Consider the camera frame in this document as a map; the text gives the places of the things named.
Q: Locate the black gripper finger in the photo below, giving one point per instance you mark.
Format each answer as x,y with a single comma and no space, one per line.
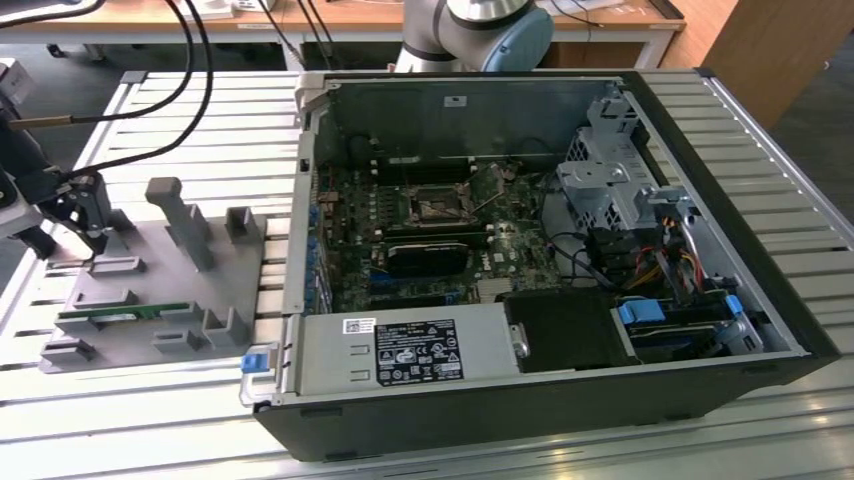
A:
39,242
96,210

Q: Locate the CPU socket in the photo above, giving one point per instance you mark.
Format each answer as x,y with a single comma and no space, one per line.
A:
436,210

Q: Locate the grey plastic parts rack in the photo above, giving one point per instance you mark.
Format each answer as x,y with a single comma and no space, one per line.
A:
167,280

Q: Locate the green RAM stick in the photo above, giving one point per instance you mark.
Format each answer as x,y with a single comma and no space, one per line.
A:
154,310

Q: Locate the blue case latch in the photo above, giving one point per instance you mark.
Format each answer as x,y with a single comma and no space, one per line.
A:
254,363

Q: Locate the white device on desk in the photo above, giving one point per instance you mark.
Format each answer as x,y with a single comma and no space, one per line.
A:
256,5

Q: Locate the silver power supply unit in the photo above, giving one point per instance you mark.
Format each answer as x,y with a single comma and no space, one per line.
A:
334,360

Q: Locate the black graphics card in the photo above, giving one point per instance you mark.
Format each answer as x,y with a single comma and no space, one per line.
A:
427,260

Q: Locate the black installed RAM stick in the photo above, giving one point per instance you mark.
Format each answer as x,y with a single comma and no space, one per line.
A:
434,230

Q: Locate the wooden desk white legs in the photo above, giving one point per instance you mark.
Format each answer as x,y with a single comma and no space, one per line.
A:
374,15

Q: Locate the thin metal locking lever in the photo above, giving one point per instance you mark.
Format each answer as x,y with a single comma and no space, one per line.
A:
489,199

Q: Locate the silver chipset heat sink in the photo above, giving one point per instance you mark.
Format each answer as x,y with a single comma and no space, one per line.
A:
494,290

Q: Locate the green motherboard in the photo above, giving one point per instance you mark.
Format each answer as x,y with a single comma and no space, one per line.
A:
521,250

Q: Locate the black open PC case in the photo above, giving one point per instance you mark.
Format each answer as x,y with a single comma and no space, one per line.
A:
467,430

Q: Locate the metal disk bay cage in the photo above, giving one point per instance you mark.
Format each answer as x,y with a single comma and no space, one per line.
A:
594,195

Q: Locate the blue disk carrier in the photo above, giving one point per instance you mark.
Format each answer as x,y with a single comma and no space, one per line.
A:
641,312

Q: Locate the white papers on desk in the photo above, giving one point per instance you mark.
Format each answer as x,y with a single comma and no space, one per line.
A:
601,6

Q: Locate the small blue bay clip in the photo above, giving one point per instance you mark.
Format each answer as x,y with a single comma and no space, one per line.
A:
731,305

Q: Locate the wooden cabinet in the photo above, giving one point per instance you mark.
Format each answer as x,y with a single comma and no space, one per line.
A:
787,50

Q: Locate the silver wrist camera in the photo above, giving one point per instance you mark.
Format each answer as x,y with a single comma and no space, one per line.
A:
16,215

